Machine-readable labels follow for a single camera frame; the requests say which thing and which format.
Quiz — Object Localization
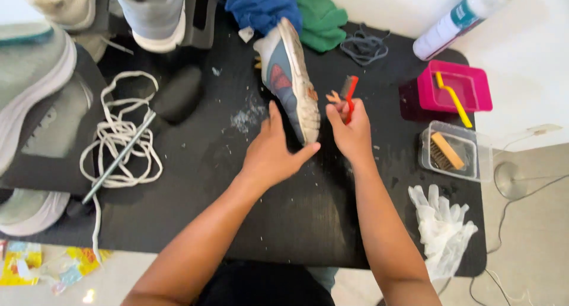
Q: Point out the person's right hand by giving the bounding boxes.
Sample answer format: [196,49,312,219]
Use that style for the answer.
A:
[325,98,375,165]

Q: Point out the person's left hand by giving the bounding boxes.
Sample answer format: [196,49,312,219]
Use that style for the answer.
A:
[240,100,322,189]

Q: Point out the red handled small brush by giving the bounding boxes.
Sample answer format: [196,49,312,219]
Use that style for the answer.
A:
[339,75,359,125]

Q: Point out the grey blue sneaker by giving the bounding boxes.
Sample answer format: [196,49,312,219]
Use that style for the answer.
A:
[253,17,322,146]

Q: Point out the black mat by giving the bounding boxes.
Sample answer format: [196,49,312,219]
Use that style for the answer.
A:
[0,19,488,278]

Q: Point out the grey shoelace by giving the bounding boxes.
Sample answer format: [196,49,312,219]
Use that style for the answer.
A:
[340,23,392,67]

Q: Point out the clear plastic container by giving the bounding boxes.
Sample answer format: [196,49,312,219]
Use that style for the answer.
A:
[418,120,494,183]

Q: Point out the yellow toothbrush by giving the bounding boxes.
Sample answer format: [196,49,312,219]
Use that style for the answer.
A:
[435,71,474,129]

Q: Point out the pink plastic tray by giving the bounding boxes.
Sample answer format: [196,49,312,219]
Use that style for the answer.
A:
[416,60,493,114]

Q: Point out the green cloth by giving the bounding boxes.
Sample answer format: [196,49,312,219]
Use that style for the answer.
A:
[294,0,349,53]

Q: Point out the white disposable gloves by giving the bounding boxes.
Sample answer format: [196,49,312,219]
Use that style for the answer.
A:
[407,184,479,282]

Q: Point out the person's black clothing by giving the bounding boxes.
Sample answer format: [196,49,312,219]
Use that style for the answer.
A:
[196,261,339,306]

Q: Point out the blue cloth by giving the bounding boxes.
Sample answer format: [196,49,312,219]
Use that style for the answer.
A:
[224,0,304,36]

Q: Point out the white shoelace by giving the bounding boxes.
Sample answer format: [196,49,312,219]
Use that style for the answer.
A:
[79,71,164,267]

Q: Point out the grey metal rod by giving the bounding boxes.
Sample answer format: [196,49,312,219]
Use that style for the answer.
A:
[82,111,157,205]

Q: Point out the white spray bottle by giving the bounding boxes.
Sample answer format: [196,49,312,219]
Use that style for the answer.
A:
[413,0,521,61]

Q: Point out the grey sneaker with white sole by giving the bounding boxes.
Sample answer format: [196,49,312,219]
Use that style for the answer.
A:
[116,0,189,54]

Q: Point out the colourful paper scraps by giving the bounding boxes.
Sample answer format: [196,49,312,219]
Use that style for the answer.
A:
[0,240,113,296]

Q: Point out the pale green sneaker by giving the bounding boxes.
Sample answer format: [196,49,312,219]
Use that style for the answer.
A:
[0,188,72,238]

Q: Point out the light grey sneaker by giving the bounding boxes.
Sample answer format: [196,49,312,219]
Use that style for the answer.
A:
[0,21,95,175]

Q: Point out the beige sneaker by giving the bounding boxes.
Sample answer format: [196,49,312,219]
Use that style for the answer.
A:
[24,0,97,32]

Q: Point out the wooden wire brush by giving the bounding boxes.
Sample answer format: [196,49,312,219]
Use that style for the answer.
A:
[429,132,466,172]

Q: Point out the black cable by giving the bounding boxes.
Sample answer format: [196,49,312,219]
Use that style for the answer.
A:
[438,173,569,306]

